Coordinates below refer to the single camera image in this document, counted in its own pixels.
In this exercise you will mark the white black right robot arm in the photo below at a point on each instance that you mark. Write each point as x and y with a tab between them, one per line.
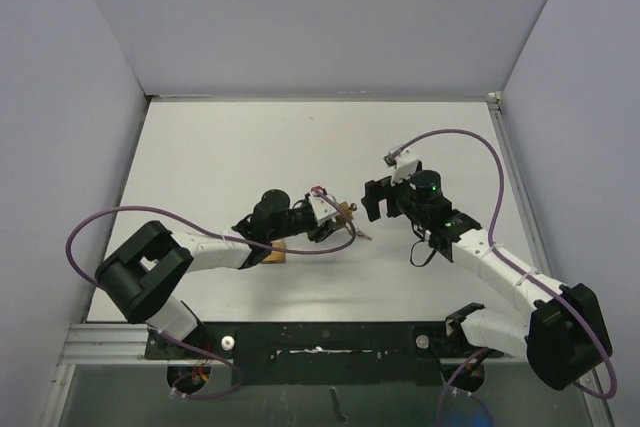
561	331

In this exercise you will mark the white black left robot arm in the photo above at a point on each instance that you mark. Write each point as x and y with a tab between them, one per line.
141	275

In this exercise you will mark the aluminium frame rail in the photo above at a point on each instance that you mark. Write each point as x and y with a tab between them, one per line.
103	379
530	207

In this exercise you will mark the aluminium right frame rail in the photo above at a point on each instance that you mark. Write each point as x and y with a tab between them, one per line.
530	207

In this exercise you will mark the large brass padlock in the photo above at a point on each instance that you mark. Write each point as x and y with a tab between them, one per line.
278	255

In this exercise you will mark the small brass padlock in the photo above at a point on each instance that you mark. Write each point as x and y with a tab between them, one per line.
346	212

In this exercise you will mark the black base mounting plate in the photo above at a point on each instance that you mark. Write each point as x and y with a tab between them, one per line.
311	354

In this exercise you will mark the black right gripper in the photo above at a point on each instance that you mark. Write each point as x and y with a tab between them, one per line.
375	190

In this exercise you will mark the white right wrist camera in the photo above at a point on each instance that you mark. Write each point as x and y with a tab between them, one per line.
404	163

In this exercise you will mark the aluminium front frame rail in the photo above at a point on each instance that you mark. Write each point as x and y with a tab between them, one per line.
103	379

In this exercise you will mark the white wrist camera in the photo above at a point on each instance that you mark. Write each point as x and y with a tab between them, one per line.
322	205
404	163

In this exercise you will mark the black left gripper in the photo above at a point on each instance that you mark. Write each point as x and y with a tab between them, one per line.
318	232

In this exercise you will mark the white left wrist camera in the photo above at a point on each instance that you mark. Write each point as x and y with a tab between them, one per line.
322	205

